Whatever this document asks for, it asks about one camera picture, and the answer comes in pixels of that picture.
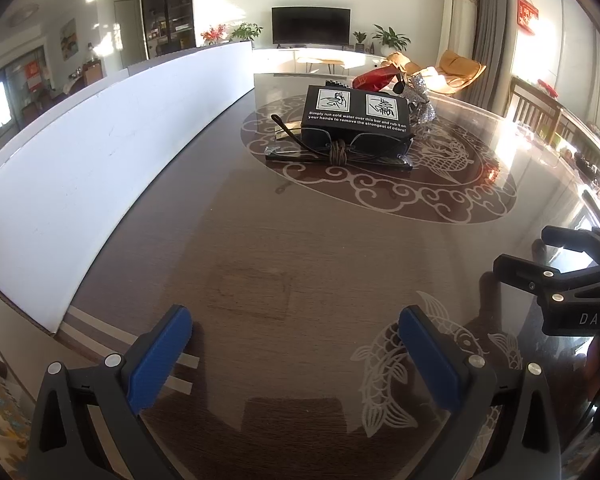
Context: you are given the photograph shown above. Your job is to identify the black television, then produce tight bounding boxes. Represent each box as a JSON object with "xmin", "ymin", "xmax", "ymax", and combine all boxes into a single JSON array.
[{"xmin": 271, "ymin": 6, "xmax": 352, "ymax": 45}]

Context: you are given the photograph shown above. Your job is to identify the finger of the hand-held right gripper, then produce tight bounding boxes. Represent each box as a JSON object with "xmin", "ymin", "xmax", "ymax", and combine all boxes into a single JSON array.
[
  {"xmin": 541, "ymin": 225, "xmax": 600, "ymax": 267},
  {"xmin": 493, "ymin": 254, "xmax": 600, "ymax": 307}
]

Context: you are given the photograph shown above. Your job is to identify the beige curtain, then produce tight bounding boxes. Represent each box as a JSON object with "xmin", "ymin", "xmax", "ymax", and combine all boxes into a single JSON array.
[{"xmin": 437, "ymin": 0, "xmax": 480, "ymax": 69}]

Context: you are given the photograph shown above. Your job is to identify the balcony glass door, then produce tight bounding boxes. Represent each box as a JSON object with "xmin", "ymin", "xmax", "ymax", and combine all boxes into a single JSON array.
[{"xmin": 0, "ymin": 45, "xmax": 49, "ymax": 147}]

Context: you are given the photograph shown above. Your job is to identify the white interior door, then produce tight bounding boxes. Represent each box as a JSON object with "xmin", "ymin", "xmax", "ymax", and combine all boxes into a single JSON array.
[{"xmin": 115, "ymin": 0, "xmax": 136, "ymax": 69}]

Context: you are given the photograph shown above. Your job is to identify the red wall hanging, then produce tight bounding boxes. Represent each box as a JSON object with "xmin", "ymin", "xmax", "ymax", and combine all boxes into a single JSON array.
[{"xmin": 517, "ymin": 0, "xmax": 538, "ymax": 36}]

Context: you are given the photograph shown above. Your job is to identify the black printed box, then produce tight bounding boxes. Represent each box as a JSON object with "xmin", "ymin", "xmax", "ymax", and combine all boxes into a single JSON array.
[{"xmin": 300, "ymin": 85, "xmax": 412, "ymax": 159}]

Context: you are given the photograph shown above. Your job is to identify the round ceiling lamp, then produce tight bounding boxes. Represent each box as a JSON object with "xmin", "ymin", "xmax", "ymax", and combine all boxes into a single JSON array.
[{"xmin": 7, "ymin": 4, "xmax": 41, "ymax": 29}]

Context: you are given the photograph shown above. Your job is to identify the red snack packet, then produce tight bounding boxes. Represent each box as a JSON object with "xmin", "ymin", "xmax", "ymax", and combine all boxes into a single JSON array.
[{"xmin": 352, "ymin": 62, "xmax": 400, "ymax": 93}]

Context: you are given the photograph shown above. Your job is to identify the white television cabinet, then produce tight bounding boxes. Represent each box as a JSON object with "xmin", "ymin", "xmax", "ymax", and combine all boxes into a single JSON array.
[{"xmin": 252, "ymin": 42, "xmax": 381, "ymax": 77}]

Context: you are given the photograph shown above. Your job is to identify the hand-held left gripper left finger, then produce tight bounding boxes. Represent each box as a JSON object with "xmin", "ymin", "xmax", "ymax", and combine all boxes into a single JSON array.
[{"xmin": 22, "ymin": 304, "xmax": 201, "ymax": 480}]

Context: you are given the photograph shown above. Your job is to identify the floral patterned cloth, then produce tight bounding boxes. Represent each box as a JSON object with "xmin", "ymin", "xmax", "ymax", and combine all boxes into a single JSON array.
[{"xmin": 0, "ymin": 342, "xmax": 34, "ymax": 480}]

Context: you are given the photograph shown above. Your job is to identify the patterned brown desktop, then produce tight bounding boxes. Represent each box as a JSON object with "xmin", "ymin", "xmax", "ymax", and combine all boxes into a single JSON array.
[{"xmin": 0, "ymin": 72, "xmax": 600, "ymax": 480}]

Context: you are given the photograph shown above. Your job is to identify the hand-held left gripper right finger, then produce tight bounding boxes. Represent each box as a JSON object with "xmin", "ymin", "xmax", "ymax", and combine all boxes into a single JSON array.
[{"xmin": 397, "ymin": 304, "xmax": 563, "ymax": 480}]

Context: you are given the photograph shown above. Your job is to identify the brown elastic band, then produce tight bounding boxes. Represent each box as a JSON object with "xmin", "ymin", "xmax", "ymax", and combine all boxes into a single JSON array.
[{"xmin": 327, "ymin": 140, "xmax": 354, "ymax": 165}]

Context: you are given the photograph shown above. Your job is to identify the small wooden coffee table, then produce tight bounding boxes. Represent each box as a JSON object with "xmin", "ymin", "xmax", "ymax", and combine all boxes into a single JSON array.
[{"xmin": 295, "ymin": 55, "xmax": 344, "ymax": 74}]

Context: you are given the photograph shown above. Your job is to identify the bushy green potted plant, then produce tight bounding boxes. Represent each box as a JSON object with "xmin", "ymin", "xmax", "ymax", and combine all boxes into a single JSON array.
[{"xmin": 229, "ymin": 22, "xmax": 264, "ymax": 44}]

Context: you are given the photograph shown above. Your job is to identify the framed wall painting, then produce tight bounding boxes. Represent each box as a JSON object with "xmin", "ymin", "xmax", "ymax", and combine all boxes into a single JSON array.
[{"xmin": 60, "ymin": 18, "xmax": 79, "ymax": 59}]

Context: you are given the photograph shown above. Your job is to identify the white foam board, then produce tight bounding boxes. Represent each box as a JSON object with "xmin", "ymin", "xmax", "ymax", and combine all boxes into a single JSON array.
[{"xmin": 0, "ymin": 40, "xmax": 255, "ymax": 336}]

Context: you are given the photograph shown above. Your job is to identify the silver glitter bow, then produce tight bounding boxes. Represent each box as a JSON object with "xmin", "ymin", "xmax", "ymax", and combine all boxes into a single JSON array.
[{"xmin": 402, "ymin": 72, "xmax": 438, "ymax": 126}]

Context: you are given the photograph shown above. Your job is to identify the orange lounge chair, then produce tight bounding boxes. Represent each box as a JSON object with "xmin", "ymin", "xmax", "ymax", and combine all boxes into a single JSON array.
[
  {"xmin": 382, "ymin": 51, "xmax": 422, "ymax": 76},
  {"xmin": 426, "ymin": 50, "xmax": 487, "ymax": 95}
]

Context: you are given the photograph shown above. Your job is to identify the grey curtain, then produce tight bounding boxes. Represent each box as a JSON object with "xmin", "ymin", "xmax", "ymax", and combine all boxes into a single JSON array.
[{"xmin": 462, "ymin": 0, "xmax": 519, "ymax": 117}]

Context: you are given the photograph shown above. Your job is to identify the red door poster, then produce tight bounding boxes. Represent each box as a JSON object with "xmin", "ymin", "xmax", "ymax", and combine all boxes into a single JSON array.
[{"xmin": 25, "ymin": 61, "xmax": 44, "ymax": 92}]

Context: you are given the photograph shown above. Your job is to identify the dark glass display cabinet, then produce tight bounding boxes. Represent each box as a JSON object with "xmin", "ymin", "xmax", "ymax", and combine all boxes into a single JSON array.
[{"xmin": 140, "ymin": 0, "xmax": 196, "ymax": 59}]

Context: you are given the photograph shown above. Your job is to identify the black framed eyeglasses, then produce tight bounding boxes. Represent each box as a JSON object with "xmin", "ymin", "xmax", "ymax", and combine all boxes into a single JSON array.
[{"xmin": 265, "ymin": 114, "xmax": 413, "ymax": 169}]

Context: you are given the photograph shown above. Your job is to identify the large leafy potted plant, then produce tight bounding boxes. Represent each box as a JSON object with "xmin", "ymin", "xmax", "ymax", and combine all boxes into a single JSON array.
[{"xmin": 371, "ymin": 24, "xmax": 411, "ymax": 55}]

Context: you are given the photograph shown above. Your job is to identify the wooden chair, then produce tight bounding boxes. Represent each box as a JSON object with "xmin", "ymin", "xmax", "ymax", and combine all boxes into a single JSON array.
[{"xmin": 507, "ymin": 76, "xmax": 564, "ymax": 144}]

